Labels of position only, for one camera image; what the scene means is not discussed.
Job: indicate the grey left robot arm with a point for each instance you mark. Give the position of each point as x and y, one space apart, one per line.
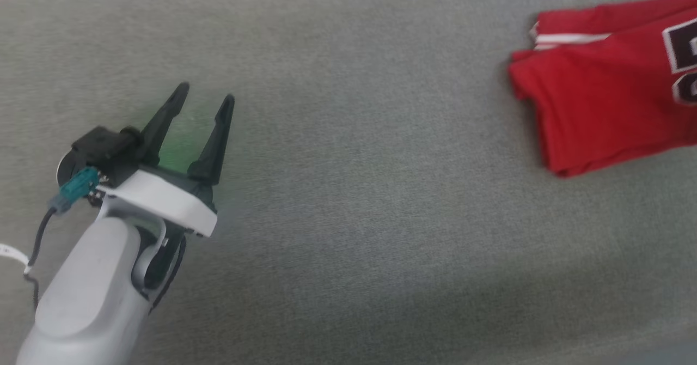
87 294

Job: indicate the teal left camera plug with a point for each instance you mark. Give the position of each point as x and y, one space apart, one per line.
76 188

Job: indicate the red white basketball jersey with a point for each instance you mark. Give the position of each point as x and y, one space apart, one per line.
604 92

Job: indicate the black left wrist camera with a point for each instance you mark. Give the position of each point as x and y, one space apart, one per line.
101 144

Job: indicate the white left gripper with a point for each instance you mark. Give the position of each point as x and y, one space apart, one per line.
163 199

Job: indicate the grey fabric sofa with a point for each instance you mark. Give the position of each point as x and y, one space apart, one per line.
354 190

